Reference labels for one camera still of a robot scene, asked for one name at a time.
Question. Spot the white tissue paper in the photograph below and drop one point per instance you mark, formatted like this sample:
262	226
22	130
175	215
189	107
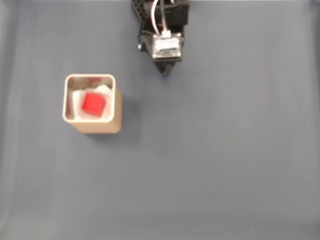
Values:
77	102

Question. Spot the camera circuit board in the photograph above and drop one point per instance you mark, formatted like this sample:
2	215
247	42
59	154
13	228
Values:
167	46

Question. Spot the beige square box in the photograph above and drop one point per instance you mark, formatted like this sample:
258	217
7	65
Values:
100	127

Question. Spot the red cube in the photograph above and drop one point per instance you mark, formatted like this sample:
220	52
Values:
93	105

